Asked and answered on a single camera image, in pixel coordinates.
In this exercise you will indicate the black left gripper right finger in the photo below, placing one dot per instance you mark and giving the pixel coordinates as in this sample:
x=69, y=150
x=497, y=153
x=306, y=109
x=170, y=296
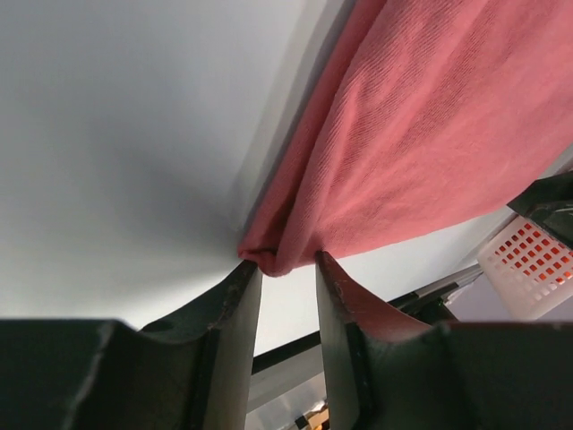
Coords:
x=386, y=370

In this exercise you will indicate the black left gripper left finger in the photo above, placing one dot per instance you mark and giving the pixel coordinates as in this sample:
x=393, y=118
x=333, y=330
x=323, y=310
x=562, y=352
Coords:
x=190, y=369

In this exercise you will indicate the salmon pink t shirt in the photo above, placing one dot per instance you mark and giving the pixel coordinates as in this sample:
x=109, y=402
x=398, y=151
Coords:
x=427, y=114

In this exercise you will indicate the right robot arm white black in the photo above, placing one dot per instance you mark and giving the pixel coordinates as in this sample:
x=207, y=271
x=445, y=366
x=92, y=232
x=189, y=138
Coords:
x=548, y=203

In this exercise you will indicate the white plastic basket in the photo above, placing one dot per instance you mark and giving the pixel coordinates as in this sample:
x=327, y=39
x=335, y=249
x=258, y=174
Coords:
x=524, y=299

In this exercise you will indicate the orange t shirt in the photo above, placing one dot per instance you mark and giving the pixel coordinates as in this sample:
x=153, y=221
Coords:
x=532, y=252

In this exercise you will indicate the front aluminium frame rail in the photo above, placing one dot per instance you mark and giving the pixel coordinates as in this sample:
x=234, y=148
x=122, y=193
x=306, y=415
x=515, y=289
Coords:
x=447, y=282

